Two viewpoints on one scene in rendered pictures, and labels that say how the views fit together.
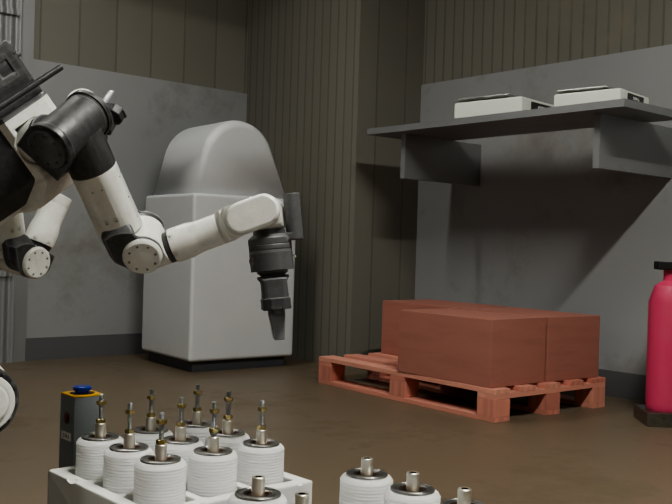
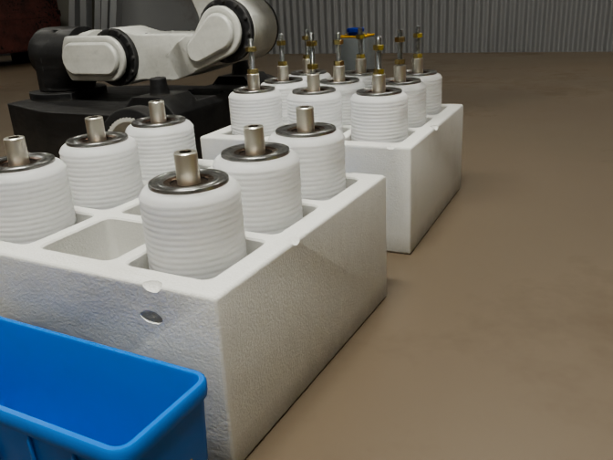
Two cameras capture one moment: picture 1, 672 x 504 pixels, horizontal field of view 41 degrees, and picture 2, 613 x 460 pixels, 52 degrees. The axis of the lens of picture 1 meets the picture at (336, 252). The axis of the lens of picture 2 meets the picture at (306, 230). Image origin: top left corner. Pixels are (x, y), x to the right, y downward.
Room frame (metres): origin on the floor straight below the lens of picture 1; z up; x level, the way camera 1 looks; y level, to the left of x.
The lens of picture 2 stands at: (1.30, -0.79, 0.41)
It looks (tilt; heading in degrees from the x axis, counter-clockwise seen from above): 21 degrees down; 68
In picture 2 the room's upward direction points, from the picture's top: 3 degrees counter-clockwise
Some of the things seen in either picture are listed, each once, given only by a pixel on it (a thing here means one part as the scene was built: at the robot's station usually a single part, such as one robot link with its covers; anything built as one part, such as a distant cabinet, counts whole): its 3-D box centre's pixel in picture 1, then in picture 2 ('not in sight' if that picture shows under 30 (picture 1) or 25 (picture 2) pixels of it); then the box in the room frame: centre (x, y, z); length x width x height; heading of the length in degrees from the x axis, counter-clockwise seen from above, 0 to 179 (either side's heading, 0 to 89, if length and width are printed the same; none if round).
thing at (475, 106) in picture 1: (506, 110); not in sight; (4.08, -0.76, 1.30); 0.39 x 0.37 x 0.10; 41
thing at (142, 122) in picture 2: (257, 494); (159, 121); (1.45, 0.12, 0.25); 0.08 x 0.08 x 0.01
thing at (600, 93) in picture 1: (601, 101); not in sight; (3.70, -1.09, 1.30); 0.32 x 0.31 x 0.08; 41
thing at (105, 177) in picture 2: not in sight; (109, 208); (1.35, 0.04, 0.16); 0.10 x 0.10 x 0.18
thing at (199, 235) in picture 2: not in sight; (199, 270); (1.41, -0.22, 0.16); 0.10 x 0.10 x 0.18
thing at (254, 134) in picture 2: (412, 481); (254, 141); (1.50, -0.14, 0.26); 0.02 x 0.02 x 0.03
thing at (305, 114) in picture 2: (366, 467); (305, 120); (1.60, -0.07, 0.26); 0.02 x 0.02 x 0.03
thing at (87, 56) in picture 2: not in sight; (117, 55); (1.51, 1.01, 0.28); 0.21 x 0.20 x 0.13; 131
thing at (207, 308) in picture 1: (219, 243); not in sight; (4.85, 0.63, 0.65); 0.66 x 0.59 x 1.30; 131
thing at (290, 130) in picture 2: (366, 474); (306, 130); (1.60, -0.07, 0.25); 0.08 x 0.08 x 0.01
